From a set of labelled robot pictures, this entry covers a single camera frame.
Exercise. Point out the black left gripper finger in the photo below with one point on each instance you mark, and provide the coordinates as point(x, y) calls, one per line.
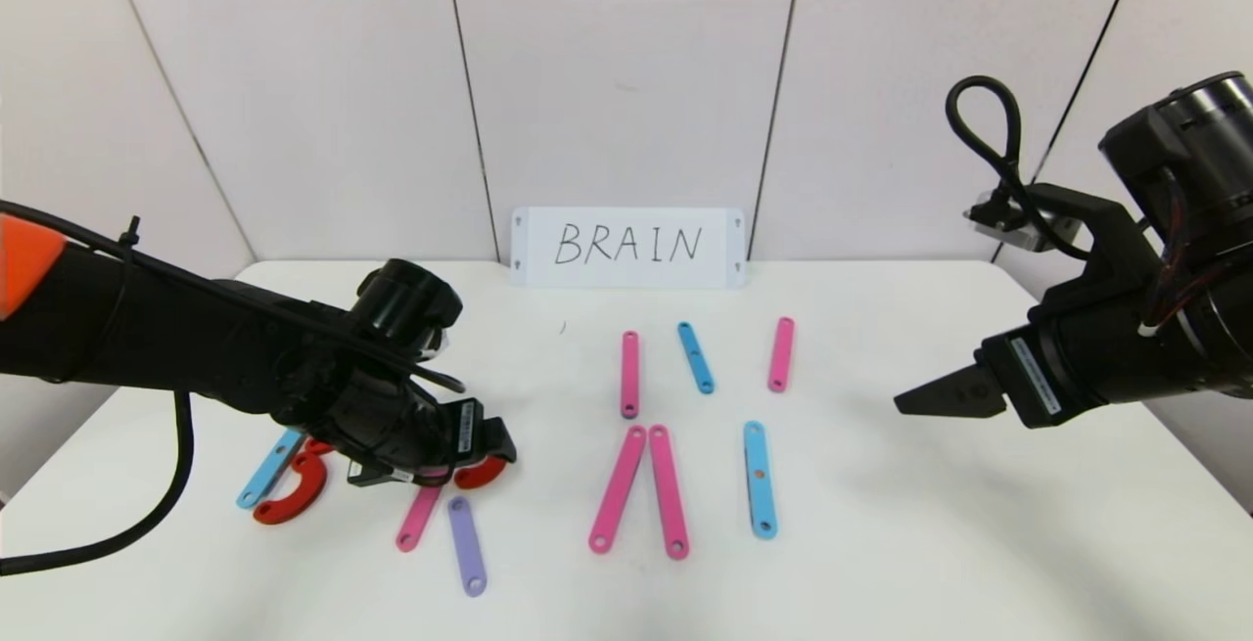
point(499, 433)
point(499, 455)

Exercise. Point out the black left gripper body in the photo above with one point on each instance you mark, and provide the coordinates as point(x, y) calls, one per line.
point(473, 431)

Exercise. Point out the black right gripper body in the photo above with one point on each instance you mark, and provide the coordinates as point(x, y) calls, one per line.
point(1030, 379)

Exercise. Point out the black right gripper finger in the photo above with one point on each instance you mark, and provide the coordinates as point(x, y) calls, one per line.
point(969, 382)
point(964, 403)

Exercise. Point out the small red arc piece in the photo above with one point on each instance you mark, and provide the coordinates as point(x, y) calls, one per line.
point(480, 477)

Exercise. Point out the short purple bar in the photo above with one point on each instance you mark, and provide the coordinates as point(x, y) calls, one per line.
point(468, 548)

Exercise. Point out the pink bar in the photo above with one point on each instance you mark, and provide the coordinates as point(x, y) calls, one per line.
point(629, 372)
point(780, 357)
point(619, 489)
point(668, 494)
point(419, 519)

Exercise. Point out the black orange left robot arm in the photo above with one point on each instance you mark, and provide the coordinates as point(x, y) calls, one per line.
point(147, 338)

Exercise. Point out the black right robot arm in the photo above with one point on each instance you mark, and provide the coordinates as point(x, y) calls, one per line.
point(1194, 191)

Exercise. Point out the white BRAIN word sign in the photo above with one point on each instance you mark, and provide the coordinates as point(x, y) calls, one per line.
point(626, 275)

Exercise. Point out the large red arc piece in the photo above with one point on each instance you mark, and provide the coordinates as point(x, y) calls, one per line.
point(318, 446)
point(311, 494)

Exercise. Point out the blue bar with orange dot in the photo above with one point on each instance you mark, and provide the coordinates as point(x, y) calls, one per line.
point(761, 509)

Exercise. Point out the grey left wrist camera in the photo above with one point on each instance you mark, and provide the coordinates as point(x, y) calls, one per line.
point(440, 340)

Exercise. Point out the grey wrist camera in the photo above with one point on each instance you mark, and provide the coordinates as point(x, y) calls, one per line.
point(440, 340)
point(998, 225)

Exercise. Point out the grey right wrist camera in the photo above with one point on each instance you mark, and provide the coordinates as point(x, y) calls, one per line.
point(998, 225)

